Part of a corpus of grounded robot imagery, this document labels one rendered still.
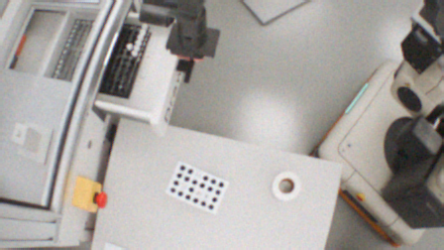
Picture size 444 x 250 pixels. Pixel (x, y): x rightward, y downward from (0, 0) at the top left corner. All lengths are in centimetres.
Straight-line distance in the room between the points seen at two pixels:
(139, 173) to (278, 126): 94
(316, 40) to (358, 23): 30
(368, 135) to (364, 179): 18
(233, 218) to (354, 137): 75
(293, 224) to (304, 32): 123
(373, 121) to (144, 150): 96
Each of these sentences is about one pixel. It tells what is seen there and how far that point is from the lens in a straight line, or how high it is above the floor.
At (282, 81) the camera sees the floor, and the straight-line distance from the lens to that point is 185.
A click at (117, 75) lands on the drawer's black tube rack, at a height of 90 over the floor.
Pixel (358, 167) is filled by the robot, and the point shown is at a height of 28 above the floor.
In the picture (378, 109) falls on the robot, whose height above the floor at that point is 28.
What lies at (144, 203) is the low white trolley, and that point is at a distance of 96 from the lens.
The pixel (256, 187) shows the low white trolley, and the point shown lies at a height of 76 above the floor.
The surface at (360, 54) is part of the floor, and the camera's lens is 203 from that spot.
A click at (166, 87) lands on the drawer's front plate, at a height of 93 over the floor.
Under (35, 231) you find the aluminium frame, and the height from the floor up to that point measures 107.
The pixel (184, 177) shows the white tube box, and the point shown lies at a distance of 92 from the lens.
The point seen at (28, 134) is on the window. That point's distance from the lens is 66.
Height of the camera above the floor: 170
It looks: 75 degrees down
